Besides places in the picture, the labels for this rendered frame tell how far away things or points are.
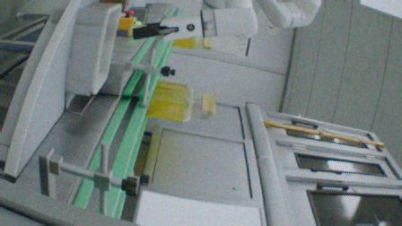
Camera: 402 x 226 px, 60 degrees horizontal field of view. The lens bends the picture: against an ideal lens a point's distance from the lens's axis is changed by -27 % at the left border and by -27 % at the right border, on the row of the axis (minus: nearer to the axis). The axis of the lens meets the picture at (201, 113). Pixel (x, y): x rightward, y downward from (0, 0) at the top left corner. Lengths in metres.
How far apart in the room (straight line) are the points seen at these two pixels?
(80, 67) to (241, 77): 6.46
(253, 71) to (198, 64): 0.87
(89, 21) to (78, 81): 0.16
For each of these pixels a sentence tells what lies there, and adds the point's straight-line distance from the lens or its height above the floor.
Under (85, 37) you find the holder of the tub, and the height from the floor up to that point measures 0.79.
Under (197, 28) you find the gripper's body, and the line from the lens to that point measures 1.07.
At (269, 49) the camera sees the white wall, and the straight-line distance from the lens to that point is 7.39.
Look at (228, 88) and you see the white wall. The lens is 7.49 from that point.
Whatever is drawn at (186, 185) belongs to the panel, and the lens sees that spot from 1.26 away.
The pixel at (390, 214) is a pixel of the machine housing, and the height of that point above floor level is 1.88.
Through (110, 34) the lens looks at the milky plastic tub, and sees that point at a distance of 1.20.
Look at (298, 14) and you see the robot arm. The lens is 1.29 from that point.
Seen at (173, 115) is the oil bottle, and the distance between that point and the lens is 1.39.
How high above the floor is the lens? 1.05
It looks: 3 degrees up
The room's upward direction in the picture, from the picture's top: 100 degrees clockwise
